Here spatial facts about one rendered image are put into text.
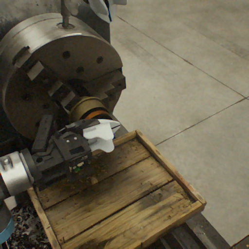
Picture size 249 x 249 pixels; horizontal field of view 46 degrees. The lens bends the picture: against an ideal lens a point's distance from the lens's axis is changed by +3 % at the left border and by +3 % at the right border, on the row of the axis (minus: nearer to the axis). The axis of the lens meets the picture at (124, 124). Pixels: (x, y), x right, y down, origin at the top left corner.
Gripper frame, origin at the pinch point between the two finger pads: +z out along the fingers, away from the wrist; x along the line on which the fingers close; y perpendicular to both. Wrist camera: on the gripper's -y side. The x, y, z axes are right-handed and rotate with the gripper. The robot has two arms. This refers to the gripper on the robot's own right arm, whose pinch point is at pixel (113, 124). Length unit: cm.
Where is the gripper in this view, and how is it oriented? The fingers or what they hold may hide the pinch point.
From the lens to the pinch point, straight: 65.1
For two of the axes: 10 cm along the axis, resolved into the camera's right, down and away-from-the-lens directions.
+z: 8.6, -3.6, 3.7
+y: 5.1, 6.0, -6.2
